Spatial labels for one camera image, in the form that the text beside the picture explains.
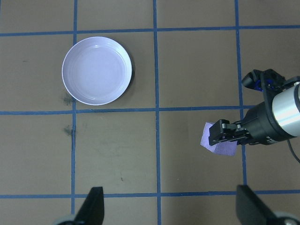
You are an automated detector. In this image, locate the purple foam block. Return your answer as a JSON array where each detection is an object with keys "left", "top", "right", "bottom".
[{"left": 200, "top": 121, "right": 238, "bottom": 157}]

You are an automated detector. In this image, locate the round purple plate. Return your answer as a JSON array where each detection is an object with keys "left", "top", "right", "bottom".
[{"left": 61, "top": 36, "right": 133, "bottom": 106}]

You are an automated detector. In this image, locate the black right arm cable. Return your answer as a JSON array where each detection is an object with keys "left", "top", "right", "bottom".
[{"left": 287, "top": 138, "right": 300, "bottom": 165}]

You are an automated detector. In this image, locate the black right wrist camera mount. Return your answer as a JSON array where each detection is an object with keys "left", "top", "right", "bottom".
[{"left": 241, "top": 68, "right": 288, "bottom": 101}]

